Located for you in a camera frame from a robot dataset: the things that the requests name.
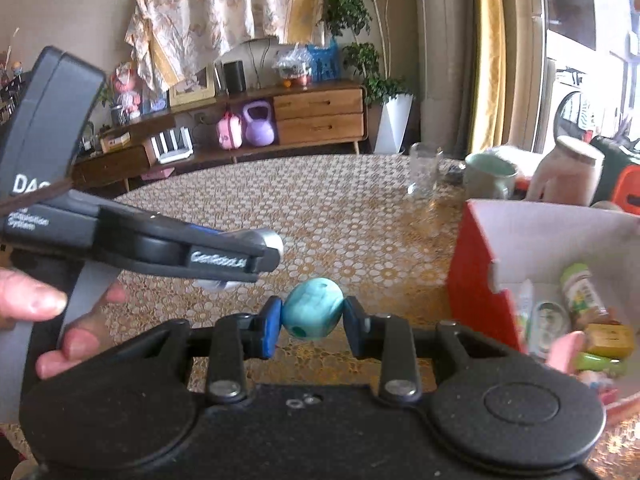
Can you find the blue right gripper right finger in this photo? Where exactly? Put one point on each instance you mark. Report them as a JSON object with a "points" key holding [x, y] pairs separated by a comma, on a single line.
{"points": [[357, 325]]}

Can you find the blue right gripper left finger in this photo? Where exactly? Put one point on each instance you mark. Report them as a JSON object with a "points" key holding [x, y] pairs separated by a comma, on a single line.
{"points": [[269, 326]]}

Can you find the teal egg ball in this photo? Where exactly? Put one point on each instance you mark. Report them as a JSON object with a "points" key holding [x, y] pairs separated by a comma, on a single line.
{"points": [[313, 308]]}

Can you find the white green tube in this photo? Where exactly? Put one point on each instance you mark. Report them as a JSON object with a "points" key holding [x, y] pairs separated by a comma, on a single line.
{"points": [[524, 303]]}

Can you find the pink heart dish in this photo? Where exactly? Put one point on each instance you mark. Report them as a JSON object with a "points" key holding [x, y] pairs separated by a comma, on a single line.
{"points": [[564, 351]]}

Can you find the toothpick jar green cap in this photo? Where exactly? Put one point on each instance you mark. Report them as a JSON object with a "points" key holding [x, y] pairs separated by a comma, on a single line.
{"points": [[582, 299]]}

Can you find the green cylinder tube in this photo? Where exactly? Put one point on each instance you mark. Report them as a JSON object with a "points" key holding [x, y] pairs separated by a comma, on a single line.
{"points": [[594, 363]]}

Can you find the left hand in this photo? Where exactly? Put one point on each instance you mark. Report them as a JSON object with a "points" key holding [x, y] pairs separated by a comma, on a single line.
{"points": [[25, 299]]}

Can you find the red white cardboard box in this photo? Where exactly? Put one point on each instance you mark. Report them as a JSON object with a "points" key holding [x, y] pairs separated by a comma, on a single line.
{"points": [[502, 244]]}

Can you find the floral cloth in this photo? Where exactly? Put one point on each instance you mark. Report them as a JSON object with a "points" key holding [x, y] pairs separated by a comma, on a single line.
{"points": [[172, 40]]}

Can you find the wooden sideboard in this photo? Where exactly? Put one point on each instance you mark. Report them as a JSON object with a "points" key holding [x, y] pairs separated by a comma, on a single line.
{"points": [[302, 117]]}

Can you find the clear drinking glass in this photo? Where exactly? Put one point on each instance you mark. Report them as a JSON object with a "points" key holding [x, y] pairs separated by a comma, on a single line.
{"points": [[424, 162]]}

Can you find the purple kettlebell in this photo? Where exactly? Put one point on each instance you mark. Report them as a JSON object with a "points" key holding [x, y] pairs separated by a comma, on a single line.
{"points": [[259, 131]]}

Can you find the black speaker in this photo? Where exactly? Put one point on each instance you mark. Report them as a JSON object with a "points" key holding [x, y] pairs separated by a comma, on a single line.
{"points": [[234, 77]]}

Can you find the green ceramic mug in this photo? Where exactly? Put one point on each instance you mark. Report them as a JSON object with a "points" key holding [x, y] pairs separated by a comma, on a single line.
{"points": [[489, 177]]}

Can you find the plastic bag with fruit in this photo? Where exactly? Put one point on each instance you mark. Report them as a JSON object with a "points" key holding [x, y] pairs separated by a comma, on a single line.
{"points": [[294, 68]]}

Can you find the yellow curtain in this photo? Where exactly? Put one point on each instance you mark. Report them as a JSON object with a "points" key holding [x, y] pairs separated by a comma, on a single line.
{"points": [[490, 78]]}

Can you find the yellow small box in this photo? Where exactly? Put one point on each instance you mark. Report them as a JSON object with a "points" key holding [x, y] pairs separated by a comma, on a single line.
{"points": [[614, 341]]}

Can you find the white planter with plant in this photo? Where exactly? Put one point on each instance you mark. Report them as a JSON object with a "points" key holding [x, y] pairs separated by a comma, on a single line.
{"points": [[367, 55]]}

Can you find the washing machine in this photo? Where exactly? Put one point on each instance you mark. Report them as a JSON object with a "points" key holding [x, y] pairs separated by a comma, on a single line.
{"points": [[585, 104]]}

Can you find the picture frame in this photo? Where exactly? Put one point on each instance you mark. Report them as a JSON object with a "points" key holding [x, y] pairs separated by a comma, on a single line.
{"points": [[198, 87]]}

